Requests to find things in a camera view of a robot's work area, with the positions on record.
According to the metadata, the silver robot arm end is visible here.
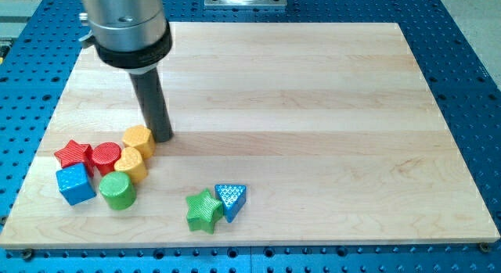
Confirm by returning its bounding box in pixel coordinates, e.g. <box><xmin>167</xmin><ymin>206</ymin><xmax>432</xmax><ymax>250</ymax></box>
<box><xmin>79</xmin><ymin>0</ymin><xmax>172</xmax><ymax>75</ymax></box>

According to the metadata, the light wooden board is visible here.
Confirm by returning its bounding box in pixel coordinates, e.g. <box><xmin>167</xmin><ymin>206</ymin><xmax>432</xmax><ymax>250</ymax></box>
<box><xmin>1</xmin><ymin>23</ymin><xmax>499</xmax><ymax>250</ymax></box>

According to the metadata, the left board stop screw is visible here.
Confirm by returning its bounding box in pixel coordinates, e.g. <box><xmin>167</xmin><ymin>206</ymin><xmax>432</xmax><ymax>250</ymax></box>
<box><xmin>20</xmin><ymin>249</ymin><xmax>34</xmax><ymax>261</ymax></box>

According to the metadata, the board stop screw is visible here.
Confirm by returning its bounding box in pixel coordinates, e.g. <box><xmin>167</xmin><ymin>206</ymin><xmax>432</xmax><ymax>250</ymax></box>
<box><xmin>20</xmin><ymin>249</ymin><xmax>34</xmax><ymax>261</ymax></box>
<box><xmin>478</xmin><ymin>242</ymin><xmax>491</xmax><ymax>253</ymax></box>

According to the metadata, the right board stop screw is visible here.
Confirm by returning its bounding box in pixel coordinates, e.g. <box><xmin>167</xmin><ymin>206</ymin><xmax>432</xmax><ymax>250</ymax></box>
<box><xmin>478</xmin><ymin>242</ymin><xmax>491</xmax><ymax>253</ymax></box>

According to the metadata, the blue triangle block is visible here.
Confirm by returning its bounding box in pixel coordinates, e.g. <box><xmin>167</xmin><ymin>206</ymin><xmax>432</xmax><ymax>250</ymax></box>
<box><xmin>214</xmin><ymin>185</ymin><xmax>247</xmax><ymax>223</ymax></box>

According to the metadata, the green star block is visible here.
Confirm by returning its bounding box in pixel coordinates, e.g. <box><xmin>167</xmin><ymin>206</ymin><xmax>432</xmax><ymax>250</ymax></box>
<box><xmin>186</xmin><ymin>189</ymin><xmax>223</xmax><ymax>235</ymax></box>

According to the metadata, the yellow hexagon block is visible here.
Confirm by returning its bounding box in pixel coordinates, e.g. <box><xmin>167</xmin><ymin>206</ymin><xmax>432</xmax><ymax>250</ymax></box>
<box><xmin>122</xmin><ymin>125</ymin><xmax>156</xmax><ymax>159</ymax></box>

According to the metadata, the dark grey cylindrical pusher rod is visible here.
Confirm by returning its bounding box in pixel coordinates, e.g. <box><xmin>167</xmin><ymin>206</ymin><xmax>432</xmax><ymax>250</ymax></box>
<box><xmin>129</xmin><ymin>67</ymin><xmax>174</xmax><ymax>142</ymax></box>

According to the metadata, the yellow heart block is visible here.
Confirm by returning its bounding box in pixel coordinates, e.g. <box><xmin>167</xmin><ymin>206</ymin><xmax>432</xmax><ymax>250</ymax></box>
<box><xmin>114</xmin><ymin>147</ymin><xmax>148</xmax><ymax>184</ymax></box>

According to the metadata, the red cylinder block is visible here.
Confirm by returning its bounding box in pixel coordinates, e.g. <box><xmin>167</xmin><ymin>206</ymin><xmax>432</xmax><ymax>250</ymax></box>
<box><xmin>91</xmin><ymin>142</ymin><xmax>121</xmax><ymax>176</ymax></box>

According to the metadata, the green cylinder block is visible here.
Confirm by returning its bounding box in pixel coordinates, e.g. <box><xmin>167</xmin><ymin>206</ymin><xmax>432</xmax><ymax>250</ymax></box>
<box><xmin>99</xmin><ymin>171</ymin><xmax>136</xmax><ymax>210</ymax></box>

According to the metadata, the red star block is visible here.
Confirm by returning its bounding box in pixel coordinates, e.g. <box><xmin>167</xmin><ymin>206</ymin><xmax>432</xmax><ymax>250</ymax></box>
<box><xmin>54</xmin><ymin>140</ymin><xmax>94</xmax><ymax>178</ymax></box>

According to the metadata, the blue cube block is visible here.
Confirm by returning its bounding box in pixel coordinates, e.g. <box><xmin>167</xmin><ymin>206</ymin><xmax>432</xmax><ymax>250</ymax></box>
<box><xmin>56</xmin><ymin>163</ymin><xmax>96</xmax><ymax>206</ymax></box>

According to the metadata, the blue perforated metal table plate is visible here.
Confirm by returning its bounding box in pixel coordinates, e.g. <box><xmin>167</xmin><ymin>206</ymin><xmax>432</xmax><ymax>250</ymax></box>
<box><xmin>1</xmin><ymin>0</ymin><xmax>500</xmax><ymax>272</ymax></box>

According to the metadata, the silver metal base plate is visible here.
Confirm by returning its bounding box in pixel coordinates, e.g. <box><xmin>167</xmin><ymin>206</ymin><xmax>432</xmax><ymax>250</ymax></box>
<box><xmin>204</xmin><ymin>0</ymin><xmax>287</xmax><ymax>9</ymax></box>

